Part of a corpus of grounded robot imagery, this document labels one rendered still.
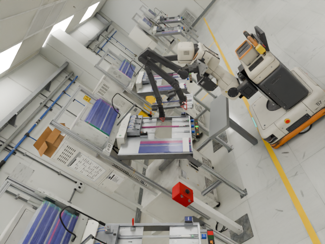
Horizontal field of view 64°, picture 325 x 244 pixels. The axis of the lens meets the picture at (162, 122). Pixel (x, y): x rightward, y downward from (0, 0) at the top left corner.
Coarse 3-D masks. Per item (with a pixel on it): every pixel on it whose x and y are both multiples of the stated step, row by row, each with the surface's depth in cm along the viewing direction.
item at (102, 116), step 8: (96, 104) 276; (104, 104) 287; (96, 112) 266; (104, 112) 276; (112, 112) 286; (88, 120) 249; (96, 120) 258; (104, 120) 266; (112, 120) 276; (96, 128) 251; (104, 128) 257
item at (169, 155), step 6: (120, 156) 247; (126, 156) 247; (132, 156) 246; (138, 156) 246; (144, 156) 246; (150, 156) 245; (156, 156) 245; (162, 156) 245; (168, 156) 244; (174, 156) 244; (180, 156) 244; (186, 156) 243; (192, 156) 243
